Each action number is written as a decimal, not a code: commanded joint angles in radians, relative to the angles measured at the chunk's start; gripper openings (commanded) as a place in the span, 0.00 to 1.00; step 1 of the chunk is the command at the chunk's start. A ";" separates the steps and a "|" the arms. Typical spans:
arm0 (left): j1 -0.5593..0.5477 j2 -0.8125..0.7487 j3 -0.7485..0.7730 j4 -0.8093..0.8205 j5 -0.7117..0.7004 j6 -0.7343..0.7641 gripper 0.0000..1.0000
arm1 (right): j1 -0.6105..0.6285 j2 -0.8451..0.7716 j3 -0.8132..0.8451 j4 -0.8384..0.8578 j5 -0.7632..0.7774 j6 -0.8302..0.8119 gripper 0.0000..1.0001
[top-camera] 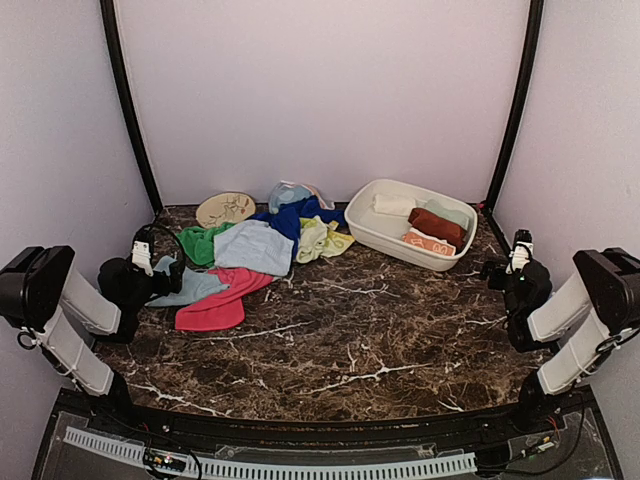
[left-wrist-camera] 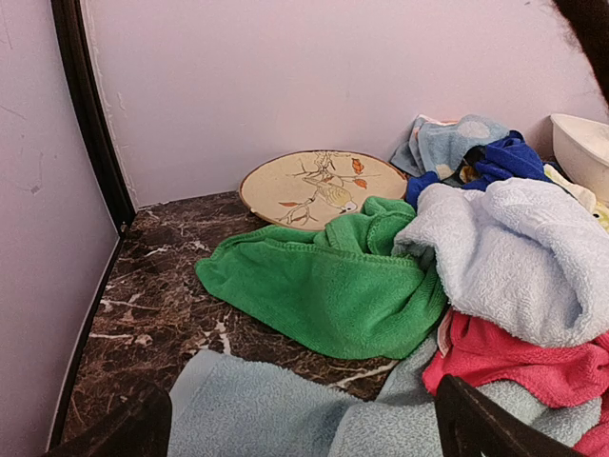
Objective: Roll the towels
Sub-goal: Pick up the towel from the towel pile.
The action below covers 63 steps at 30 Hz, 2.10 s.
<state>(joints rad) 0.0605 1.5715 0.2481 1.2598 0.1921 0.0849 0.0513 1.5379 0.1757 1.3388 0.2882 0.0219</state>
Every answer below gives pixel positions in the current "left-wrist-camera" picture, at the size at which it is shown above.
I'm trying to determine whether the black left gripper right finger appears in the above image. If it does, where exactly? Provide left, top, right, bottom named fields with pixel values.
left=435, top=375, right=579, bottom=457

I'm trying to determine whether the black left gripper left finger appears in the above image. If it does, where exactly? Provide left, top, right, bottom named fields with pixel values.
left=44, top=386, right=172, bottom=457

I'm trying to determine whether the large pale blue towel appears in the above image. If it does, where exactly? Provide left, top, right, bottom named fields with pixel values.
left=393, top=178, right=608, bottom=348

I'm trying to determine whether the grey-blue towel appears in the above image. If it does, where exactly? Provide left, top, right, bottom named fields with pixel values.
left=169, top=340, right=601, bottom=456

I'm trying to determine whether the pink towel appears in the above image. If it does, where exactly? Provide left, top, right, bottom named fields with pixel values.
left=422, top=310, right=608, bottom=456

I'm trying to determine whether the green towel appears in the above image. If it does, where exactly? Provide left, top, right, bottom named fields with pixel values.
left=195, top=197, right=447, bottom=360

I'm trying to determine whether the pale yellow patterned towel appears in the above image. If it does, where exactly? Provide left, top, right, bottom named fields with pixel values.
left=543, top=163, right=609, bottom=230

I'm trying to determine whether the royal blue towel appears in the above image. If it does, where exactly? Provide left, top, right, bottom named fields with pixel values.
left=405, top=130, right=552, bottom=209

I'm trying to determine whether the light blue dotted towel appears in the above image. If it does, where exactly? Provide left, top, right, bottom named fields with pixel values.
left=390, top=114, right=509, bottom=180

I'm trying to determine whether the beige bird-painted plate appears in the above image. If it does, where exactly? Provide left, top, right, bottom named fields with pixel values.
left=239, top=149, right=407, bottom=231

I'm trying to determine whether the white plastic basin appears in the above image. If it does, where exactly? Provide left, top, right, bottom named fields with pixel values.
left=550, top=113, right=609, bottom=205

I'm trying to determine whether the black left frame post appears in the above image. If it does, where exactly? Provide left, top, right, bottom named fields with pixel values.
left=50, top=0, right=136, bottom=235

